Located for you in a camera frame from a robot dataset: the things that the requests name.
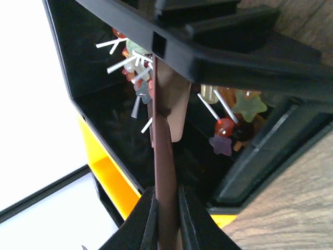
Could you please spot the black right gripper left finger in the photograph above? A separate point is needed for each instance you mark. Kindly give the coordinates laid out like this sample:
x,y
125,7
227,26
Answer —
x,y
140,229

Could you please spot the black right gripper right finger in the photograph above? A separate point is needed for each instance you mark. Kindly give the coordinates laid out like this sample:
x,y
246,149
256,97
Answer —
x,y
198,230

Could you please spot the orange candy bin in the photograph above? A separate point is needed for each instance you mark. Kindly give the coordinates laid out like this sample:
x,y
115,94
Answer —
x,y
122,161

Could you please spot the brown plastic scoop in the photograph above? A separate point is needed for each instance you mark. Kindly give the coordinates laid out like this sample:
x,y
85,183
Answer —
x,y
169,106

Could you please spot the black candy bin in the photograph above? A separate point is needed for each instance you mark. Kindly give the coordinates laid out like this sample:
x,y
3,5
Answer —
x,y
261,99

